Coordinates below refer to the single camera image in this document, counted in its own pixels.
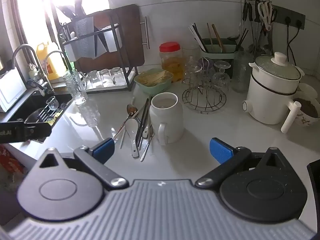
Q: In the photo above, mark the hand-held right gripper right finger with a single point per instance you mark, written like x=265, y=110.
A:
x=221, y=151

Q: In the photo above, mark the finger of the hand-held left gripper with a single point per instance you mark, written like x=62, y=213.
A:
x=37, y=131

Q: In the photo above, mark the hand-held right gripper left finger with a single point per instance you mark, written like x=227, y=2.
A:
x=103, y=151

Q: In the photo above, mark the white ceramic spoon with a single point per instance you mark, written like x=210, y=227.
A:
x=131, y=130

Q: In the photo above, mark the small steel fork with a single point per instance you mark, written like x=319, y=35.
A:
x=146, y=147

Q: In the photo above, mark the copper spoon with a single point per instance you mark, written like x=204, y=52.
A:
x=132, y=109

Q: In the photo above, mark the white mug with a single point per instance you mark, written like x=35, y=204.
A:
x=166, y=115

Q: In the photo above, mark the row of hanging kitchen utensils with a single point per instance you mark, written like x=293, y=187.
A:
x=250, y=17

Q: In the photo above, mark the steel pot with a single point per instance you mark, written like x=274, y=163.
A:
x=33, y=116

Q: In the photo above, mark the yellow cloth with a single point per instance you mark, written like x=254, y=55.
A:
x=56, y=118

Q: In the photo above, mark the black sink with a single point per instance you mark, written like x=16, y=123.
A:
x=22, y=110

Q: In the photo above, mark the red patterned cloth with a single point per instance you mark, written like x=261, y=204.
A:
x=10, y=160

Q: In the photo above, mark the small cut-glass goblet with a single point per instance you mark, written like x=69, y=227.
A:
x=52, y=103

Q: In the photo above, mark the white appliance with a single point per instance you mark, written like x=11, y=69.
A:
x=11, y=90

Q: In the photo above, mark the textured glass pitcher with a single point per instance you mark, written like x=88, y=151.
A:
x=75, y=87

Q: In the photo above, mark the yellow oil jug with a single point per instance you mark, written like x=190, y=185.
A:
x=50, y=65

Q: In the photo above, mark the white electric pot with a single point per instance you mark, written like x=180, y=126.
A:
x=270, y=97

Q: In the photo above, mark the clear drinking glass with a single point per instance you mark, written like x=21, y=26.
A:
x=105, y=77
x=92, y=78
x=117, y=75

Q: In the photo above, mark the clear stemmed glass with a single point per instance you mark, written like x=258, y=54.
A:
x=192, y=67
x=221, y=76

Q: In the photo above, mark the black metal dish rack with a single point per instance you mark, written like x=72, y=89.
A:
x=131, y=81

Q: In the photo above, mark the row of drinking glasses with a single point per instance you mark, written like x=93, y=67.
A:
x=125, y=78

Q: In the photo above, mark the green plastic basket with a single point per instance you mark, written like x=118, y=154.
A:
x=152, y=87

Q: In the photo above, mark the small steel faucet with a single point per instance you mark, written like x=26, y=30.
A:
x=56, y=52

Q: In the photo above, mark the tall steel faucet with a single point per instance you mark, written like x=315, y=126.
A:
x=23, y=46

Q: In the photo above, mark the white rack holder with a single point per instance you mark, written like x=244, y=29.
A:
x=71, y=51
x=113, y=38

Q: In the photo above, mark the purple tinted stemmed glass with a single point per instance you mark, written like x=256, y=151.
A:
x=206, y=63

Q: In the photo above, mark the bundle of bamboo skewers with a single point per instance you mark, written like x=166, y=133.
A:
x=153, y=77

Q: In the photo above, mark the green chopstick holder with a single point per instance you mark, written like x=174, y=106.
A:
x=220, y=55

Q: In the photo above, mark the black induction cooker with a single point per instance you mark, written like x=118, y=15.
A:
x=314, y=177

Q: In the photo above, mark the floral bowl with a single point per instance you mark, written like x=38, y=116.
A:
x=310, y=110

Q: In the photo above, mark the plain steel cleaver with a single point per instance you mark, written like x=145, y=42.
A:
x=98, y=50

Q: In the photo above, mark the red-lid plastic jar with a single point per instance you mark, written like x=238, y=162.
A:
x=171, y=62

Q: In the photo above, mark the patterned steel cleaver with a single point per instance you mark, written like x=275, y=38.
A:
x=85, y=37

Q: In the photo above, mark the bunch of assorted chopsticks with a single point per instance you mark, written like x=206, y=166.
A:
x=200, y=37

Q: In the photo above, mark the window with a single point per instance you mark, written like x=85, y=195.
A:
x=32, y=10

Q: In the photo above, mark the dark wooden cutting board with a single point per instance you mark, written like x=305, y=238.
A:
x=130, y=30

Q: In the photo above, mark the white scissors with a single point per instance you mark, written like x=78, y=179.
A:
x=266, y=15

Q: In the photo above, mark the black wall socket strip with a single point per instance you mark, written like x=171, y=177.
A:
x=290, y=17

